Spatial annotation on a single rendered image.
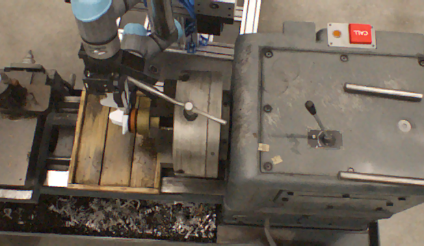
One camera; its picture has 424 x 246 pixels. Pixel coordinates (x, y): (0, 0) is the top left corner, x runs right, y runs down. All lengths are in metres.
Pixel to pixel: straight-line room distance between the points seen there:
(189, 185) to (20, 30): 1.79
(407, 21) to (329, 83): 1.86
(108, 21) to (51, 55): 1.95
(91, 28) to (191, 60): 1.56
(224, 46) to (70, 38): 0.97
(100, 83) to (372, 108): 0.69
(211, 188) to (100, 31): 0.77
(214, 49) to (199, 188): 1.10
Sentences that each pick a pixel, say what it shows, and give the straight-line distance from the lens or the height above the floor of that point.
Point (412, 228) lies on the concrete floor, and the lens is 2.57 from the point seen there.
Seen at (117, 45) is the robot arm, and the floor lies 1.53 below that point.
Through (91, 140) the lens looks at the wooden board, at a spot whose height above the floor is 0.89.
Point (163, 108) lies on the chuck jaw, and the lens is 1.28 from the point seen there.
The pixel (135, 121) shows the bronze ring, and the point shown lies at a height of 1.11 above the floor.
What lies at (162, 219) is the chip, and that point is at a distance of 1.75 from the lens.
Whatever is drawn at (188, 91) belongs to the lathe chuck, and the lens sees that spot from 1.20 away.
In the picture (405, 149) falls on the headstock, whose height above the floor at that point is 1.25.
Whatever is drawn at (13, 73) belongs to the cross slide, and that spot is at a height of 0.96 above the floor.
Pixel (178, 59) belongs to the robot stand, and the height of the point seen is 0.21.
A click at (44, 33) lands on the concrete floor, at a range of 2.90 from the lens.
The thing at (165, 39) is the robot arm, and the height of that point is 1.01.
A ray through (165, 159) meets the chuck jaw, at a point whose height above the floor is 1.11.
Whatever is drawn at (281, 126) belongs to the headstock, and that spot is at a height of 1.26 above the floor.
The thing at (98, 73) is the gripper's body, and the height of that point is 1.45.
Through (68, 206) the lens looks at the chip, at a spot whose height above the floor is 0.59.
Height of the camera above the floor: 2.32
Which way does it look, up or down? 70 degrees down
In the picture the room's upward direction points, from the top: 2 degrees clockwise
